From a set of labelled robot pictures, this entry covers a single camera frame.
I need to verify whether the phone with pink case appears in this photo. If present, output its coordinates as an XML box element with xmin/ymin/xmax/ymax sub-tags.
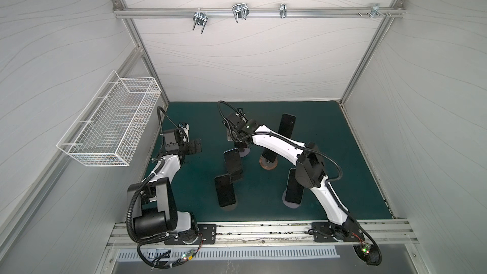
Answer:
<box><xmin>261</xmin><ymin>148</ymin><xmax>277</xmax><ymax>162</ymax></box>

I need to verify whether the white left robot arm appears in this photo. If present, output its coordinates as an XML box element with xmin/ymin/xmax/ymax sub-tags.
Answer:
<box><xmin>126</xmin><ymin>123</ymin><xmax>201</xmax><ymax>245</ymax></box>

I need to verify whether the black phone centre-left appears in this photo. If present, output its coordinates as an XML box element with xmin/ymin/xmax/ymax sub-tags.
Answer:
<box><xmin>223</xmin><ymin>148</ymin><xmax>243</xmax><ymax>178</ymax></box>

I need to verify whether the black folding stand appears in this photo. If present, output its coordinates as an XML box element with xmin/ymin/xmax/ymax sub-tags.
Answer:
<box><xmin>230</xmin><ymin>172</ymin><xmax>244</xmax><ymax>183</ymax></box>

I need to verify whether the black phone far stand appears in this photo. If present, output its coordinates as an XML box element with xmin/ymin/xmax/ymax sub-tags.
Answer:
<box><xmin>278</xmin><ymin>113</ymin><xmax>296</xmax><ymax>138</ymax></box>

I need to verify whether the black phone front-left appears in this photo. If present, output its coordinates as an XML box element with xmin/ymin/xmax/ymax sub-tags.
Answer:
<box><xmin>214</xmin><ymin>174</ymin><xmax>237</xmax><ymax>208</ymax></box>

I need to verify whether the grey stand front-left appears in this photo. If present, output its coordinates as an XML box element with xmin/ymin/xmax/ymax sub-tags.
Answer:
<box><xmin>221</xmin><ymin>203</ymin><xmax>238</xmax><ymax>211</ymax></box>

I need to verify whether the black phone front-right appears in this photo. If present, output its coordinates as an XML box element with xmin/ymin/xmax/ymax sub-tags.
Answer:
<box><xmin>285</xmin><ymin>168</ymin><xmax>304</xmax><ymax>204</ymax></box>

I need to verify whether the metal U-bolt clamp left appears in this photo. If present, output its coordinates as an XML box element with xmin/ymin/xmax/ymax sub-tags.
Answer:
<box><xmin>192</xmin><ymin>11</ymin><xmax>208</xmax><ymax>34</ymax></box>

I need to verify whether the metal u-bolt clamp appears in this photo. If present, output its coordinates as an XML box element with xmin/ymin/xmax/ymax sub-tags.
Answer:
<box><xmin>232</xmin><ymin>3</ymin><xmax>249</xmax><ymax>23</ymax></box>
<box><xmin>192</xmin><ymin>11</ymin><xmax>208</xmax><ymax>34</ymax></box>

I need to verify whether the metal U-bolt clamp middle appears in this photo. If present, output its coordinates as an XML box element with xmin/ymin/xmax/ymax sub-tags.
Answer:
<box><xmin>232</xmin><ymin>3</ymin><xmax>249</xmax><ymax>23</ymax></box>

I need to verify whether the metal clamp small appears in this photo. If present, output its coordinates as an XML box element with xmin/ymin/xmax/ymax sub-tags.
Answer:
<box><xmin>280</xmin><ymin>3</ymin><xmax>287</xmax><ymax>19</ymax></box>

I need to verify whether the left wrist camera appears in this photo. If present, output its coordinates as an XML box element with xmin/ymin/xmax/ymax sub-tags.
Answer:
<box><xmin>178</xmin><ymin>123</ymin><xmax>189</xmax><ymax>136</ymax></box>

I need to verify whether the wood ring phone stand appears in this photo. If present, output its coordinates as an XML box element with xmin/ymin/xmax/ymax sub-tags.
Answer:
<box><xmin>259</xmin><ymin>156</ymin><xmax>279</xmax><ymax>171</ymax></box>

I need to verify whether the white wire basket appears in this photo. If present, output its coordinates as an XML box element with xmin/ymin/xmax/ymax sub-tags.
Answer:
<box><xmin>57</xmin><ymin>71</ymin><xmax>161</xmax><ymax>167</ymax></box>

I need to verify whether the white slotted cable duct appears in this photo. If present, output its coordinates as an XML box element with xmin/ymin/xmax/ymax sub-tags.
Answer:
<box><xmin>116</xmin><ymin>246</ymin><xmax>340</xmax><ymax>262</ymax></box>

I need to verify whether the aluminium crossbar rail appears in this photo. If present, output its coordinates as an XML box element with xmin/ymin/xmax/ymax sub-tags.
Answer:
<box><xmin>114</xmin><ymin>6</ymin><xmax>407</xmax><ymax>19</ymax></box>

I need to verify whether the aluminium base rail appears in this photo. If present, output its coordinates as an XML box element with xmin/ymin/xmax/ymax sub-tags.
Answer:
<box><xmin>106</xmin><ymin>218</ymin><xmax>419</xmax><ymax>250</ymax></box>

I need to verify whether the metal bracket with bolts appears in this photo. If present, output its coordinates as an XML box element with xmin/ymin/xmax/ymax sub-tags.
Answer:
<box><xmin>357</xmin><ymin>4</ymin><xmax>392</xmax><ymax>19</ymax></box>

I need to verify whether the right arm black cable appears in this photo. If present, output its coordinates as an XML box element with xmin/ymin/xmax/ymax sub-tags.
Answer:
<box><xmin>216</xmin><ymin>100</ymin><xmax>383</xmax><ymax>266</ymax></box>

